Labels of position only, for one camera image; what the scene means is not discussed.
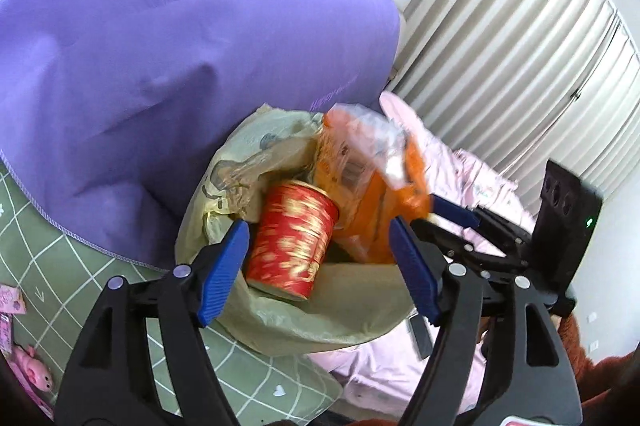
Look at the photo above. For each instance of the orange snack packet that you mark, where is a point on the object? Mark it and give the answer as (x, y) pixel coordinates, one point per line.
(365, 206)

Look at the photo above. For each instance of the pink toy figure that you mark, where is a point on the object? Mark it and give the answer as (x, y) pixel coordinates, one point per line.
(32, 366)

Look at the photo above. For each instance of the small pink packet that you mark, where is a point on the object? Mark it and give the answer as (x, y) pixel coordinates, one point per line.
(11, 301)

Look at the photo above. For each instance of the white wall socket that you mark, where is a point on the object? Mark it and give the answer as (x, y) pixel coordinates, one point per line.
(592, 317)
(594, 346)

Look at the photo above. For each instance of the purple pillow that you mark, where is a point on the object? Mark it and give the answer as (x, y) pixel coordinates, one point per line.
(175, 55)

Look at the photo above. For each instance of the green checked bed sheet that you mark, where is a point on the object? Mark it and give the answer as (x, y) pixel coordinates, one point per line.
(50, 266)

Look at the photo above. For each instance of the pink floral quilt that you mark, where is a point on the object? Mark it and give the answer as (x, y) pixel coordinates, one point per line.
(380, 366)

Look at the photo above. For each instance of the person's right forearm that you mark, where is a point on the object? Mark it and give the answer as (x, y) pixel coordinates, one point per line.
(600, 381)

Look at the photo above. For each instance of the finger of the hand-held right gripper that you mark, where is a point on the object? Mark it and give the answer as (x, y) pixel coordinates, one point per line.
(475, 246)
(455, 211)

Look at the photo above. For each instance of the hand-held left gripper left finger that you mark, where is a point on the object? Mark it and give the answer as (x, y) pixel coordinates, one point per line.
(225, 271)

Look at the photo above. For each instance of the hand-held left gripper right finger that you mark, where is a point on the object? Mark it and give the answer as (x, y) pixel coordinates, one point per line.
(415, 271)

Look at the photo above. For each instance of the bin with pale green liner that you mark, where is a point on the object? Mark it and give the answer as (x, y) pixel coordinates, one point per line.
(325, 306)

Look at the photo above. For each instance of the white vertical window blinds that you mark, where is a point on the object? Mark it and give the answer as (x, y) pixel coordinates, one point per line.
(525, 55)

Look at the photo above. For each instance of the red and gold can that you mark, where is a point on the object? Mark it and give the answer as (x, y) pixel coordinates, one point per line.
(290, 241)

